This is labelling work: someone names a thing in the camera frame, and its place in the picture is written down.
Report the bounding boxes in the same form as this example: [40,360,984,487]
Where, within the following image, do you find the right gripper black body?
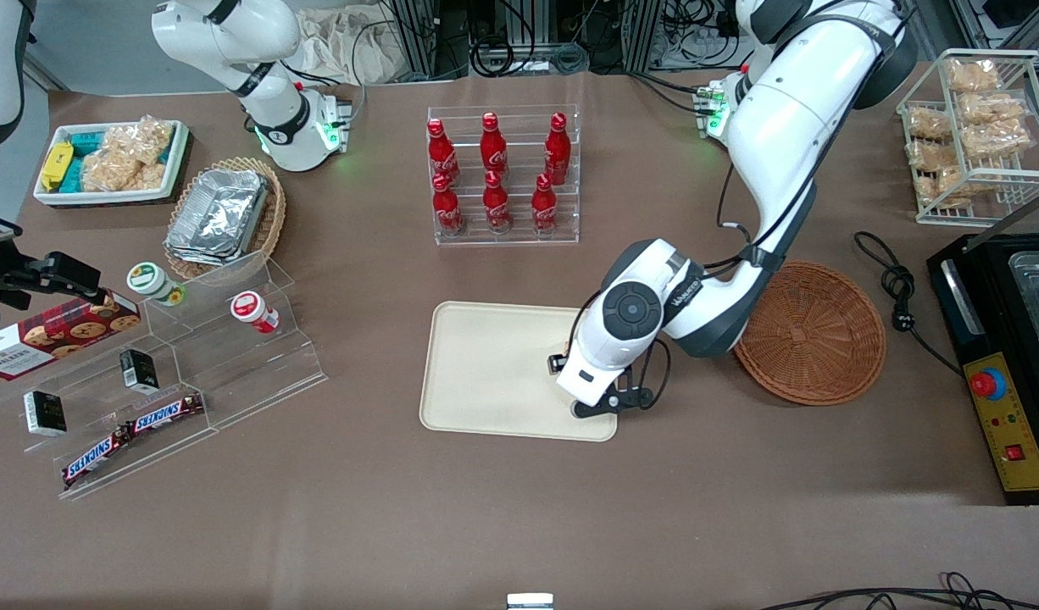
[0,263,56,311]

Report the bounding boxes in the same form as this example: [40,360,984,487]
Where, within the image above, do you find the cream plastic serving tray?
[419,301,620,443]

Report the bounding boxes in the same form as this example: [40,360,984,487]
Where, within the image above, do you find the light wicker basket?
[165,157,287,280]

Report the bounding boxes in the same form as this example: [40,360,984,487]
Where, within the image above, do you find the round brown wicker basket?
[734,261,887,406]

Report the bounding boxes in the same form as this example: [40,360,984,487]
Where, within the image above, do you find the red tartan cookie box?
[0,292,142,381]

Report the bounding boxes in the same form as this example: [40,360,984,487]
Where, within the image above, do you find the green lidded white cup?
[128,263,186,307]

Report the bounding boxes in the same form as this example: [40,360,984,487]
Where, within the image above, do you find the yellow snack packet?
[41,142,74,192]

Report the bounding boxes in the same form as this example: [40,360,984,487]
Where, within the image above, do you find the wrapped rice cracker snack pack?
[908,108,953,141]
[104,117,175,167]
[947,59,1000,93]
[83,148,145,192]
[964,123,1034,158]
[908,140,961,172]
[918,169,974,209]
[960,91,1029,125]

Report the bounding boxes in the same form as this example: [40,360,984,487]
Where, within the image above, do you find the small black white box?
[119,349,160,395]
[24,391,68,438]

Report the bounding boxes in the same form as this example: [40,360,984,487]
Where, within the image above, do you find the clear acrylic bottle rack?
[426,104,581,247]

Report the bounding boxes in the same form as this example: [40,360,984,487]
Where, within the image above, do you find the stack of foil containers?
[165,169,270,268]

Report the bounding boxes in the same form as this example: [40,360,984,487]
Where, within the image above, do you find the red cola bottle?
[532,174,560,235]
[480,113,509,175]
[432,174,466,236]
[426,119,460,184]
[543,113,572,184]
[483,171,514,235]

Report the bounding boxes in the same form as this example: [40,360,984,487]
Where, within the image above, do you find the white rectangular snack bin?
[34,119,190,208]

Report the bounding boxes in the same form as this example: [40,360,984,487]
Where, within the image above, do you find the brown Snickers bar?
[130,393,206,435]
[62,424,136,489]

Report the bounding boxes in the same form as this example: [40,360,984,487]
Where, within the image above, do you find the red lidded white cup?
[231,291,280,335]

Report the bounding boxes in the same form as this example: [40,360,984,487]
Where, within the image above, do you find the clear acrylic step display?
[0,250,328,501]

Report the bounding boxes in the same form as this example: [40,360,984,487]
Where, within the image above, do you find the beige crumpled cloth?
[297,7,402,86]

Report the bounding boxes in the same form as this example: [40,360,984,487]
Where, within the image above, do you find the black sealing machine yellow panel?
[926,230,1039,507]

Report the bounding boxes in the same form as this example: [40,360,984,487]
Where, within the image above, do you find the glass machine lid metal edge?
[960,182,1039,255]

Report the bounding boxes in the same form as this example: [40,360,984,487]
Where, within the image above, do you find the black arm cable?
[716,161,825,285]

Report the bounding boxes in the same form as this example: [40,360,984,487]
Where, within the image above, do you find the coiled black background cables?
[469,34,590,79]

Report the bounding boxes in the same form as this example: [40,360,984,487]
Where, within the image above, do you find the black power cable with plug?
[853,230,965,378]

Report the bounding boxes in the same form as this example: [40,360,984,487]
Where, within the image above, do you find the black floor cables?
[757,572,1039,610]

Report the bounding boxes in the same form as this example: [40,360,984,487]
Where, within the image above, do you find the white wire basket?
[897,49,1039,227]

